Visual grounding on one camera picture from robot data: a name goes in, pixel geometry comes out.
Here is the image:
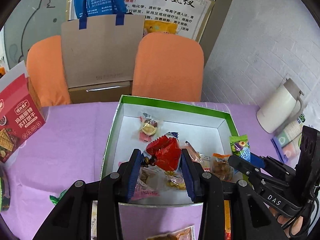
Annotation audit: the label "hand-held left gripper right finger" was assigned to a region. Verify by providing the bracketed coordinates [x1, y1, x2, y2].
[180, 149, 288, 240]

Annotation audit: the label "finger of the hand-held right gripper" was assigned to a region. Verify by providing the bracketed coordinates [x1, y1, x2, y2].
[250, 152, 297, 181]
[228, 155, 288, 193]

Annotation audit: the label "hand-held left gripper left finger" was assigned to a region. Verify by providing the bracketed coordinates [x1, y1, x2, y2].
[32, 149, 143, 240]

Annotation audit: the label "lime green purple packet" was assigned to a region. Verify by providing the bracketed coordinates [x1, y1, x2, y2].
[229, 135, 251, 162]

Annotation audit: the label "red snack packet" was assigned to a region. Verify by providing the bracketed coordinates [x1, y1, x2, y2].
[143, 132, 182, 175]

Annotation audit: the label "green cardboard box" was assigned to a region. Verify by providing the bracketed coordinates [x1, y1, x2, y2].
[100, 94, 239, 208]

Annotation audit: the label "clear packet brown snacks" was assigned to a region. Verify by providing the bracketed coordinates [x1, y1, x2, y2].
[212, 153, 235, 181]

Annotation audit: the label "person's right hand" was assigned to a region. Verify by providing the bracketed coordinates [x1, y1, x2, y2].
[276, 214, 310, 236]

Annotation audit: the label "clear packet yellow balls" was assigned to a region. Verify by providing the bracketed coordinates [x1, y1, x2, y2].
[166, 171, 188, 191]

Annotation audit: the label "orange clear snack packet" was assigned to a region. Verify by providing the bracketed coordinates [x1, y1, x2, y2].
[185, 141, 213, 173]

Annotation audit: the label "paper cup pack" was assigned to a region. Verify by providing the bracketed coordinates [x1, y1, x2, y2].
[271, 115, 313, 164]

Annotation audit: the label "clear egg tart packet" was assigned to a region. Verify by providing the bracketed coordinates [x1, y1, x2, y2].
[138, 112, 165, 142]

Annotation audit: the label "white thermos jug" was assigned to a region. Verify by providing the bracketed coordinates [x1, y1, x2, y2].
[256, 78, 305, 134]

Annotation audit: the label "pink-edged brown snack packet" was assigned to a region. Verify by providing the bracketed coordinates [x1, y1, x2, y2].
[152, 226, 195, 240]

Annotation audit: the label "purple tablecloth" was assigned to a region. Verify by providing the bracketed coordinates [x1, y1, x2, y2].
[0, 101, 308, 240]

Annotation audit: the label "green snack packet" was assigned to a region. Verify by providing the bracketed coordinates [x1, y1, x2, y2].
[49, 189, 67, 207]

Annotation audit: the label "orange chair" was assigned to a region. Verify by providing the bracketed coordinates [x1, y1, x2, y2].
[132, 32, 205, 103]
[26, 35, 72, 107]

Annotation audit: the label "brown paper bag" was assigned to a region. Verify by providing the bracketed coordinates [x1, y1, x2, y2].
[61, 14, 146, 104]

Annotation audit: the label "red cracker box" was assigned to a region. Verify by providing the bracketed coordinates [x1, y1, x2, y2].
[0, 60, 47, 164]

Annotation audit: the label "instant noodle bowl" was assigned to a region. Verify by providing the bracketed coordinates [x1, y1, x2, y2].
[0, 171, 11, 212]

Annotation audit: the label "yellow plastic packet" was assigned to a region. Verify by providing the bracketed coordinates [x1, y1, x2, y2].
[144, 20, 181, 35]

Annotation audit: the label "white text poster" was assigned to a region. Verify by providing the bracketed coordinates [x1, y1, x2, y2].
[122, 0, 208, 40]

